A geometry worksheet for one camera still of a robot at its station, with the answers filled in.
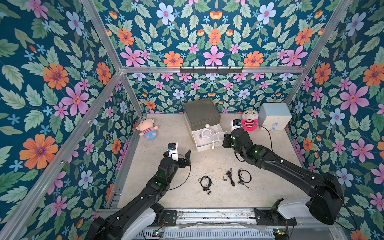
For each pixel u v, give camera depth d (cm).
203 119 90
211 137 97
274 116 99
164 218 73
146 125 103
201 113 120
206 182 86
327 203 40
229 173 88
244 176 88
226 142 70
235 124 68
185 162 73
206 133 96
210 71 93
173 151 69
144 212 59
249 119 108
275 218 65
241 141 58
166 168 59
